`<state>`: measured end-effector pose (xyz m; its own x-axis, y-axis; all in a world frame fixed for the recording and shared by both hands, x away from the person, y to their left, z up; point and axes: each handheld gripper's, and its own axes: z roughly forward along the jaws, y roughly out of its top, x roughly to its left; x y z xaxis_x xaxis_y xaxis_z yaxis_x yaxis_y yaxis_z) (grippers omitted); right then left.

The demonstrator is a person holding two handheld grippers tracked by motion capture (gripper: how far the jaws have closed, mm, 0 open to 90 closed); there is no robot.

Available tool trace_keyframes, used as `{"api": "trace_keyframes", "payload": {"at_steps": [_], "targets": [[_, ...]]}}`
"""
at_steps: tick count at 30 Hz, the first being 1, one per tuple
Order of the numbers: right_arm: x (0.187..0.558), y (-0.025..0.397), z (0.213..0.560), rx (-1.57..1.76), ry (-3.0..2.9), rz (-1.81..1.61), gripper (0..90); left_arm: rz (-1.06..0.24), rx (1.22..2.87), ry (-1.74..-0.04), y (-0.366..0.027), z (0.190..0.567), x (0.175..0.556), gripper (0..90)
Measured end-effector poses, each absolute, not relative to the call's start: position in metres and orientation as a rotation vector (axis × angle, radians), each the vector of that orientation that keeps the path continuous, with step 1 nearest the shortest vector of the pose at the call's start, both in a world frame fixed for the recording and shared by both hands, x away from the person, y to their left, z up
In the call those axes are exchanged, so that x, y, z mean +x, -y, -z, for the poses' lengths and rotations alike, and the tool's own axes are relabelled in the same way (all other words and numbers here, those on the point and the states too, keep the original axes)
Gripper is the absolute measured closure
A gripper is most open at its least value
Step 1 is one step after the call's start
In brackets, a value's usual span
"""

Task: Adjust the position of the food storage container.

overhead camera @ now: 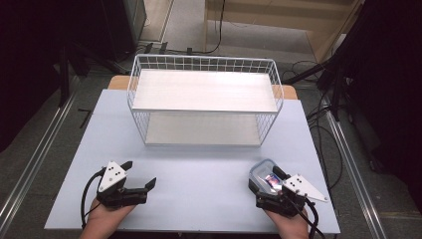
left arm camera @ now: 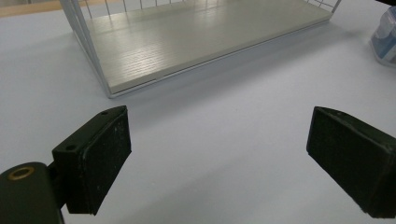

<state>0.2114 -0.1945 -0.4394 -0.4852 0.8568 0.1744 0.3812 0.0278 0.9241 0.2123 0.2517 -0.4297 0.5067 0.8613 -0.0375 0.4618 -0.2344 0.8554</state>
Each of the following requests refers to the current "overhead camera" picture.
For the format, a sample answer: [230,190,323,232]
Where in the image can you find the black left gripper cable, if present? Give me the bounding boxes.
[80,166,107,230]

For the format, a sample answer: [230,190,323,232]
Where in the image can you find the black curtain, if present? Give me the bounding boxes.
[0,0,115,152]
[342,0,422,213]

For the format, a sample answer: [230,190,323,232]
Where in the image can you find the person's left hand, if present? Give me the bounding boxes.
[87,197,137,234]

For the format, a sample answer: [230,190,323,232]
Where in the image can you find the aluminium floor rail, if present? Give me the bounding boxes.
[0,93,78,220]
[324,110,388,239]

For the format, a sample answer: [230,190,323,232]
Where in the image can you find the light blue table board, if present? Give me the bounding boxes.
[44,89,341,235]

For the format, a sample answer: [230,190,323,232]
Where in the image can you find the light wooden shelf unit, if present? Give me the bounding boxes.
[203,0,366,64]

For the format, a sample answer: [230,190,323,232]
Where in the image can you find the black hanging cable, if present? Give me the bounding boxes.
[198,0,227,56]

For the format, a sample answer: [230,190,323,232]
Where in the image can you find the wooden table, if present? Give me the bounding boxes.
[107,75,299,101]

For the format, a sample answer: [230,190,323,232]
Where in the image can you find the person's right hand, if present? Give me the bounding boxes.
[264,208,311,239]

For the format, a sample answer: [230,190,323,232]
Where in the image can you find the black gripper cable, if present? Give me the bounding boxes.
[282,192,328,239]
[80,166,107,230]

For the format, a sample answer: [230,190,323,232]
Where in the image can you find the clear plastic food container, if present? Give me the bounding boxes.
[248,158,289,197]

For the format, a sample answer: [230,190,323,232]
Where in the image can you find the white wire shelf rack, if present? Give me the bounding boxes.
[126,54,286,148]

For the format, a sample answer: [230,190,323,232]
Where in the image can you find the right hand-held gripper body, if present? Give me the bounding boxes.
[254,173,329,219]

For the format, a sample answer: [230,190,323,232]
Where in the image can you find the black floor cables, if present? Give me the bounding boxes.
[306,59,345,192]

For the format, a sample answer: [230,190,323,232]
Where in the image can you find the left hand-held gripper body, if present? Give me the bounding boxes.
[96,160,148,210]

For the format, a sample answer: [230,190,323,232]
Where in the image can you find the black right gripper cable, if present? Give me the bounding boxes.
[282,192,328,239]

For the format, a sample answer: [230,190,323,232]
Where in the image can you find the black stand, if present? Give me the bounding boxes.
[58,42,131,108]
[282,55,354,122]

